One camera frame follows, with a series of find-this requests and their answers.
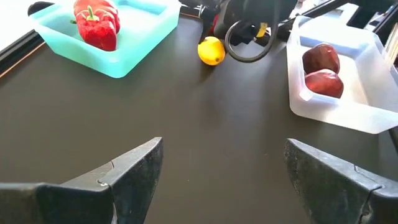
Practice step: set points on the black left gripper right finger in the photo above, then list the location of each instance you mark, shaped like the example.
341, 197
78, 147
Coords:
335, 196

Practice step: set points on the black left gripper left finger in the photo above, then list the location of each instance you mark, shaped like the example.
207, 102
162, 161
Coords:
77, 202

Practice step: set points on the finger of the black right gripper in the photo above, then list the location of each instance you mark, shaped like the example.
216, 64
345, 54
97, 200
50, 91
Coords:
222, 28
204, 26

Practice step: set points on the yellow lemon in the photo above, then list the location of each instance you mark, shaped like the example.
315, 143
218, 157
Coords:
211, 51

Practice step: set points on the dark red apple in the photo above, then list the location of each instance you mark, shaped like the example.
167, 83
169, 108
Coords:
325, 84
321, 57

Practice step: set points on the red bell pepper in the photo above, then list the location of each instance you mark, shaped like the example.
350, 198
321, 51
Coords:
99, 35
105, 3

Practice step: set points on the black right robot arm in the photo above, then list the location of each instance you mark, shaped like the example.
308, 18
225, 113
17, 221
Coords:
304, 18

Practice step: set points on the yellow gripper tag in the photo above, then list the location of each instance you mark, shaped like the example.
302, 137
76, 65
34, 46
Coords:
262, 30

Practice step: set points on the teal plastic basket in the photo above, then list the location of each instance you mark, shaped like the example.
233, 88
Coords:
130, 46

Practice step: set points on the black table mat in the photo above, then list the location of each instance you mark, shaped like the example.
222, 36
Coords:
199, 124

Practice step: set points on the clear plastic basket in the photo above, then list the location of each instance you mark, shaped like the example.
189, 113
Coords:
367, 102

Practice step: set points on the black metal table frame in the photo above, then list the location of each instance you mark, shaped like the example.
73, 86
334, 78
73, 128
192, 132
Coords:
18, 51

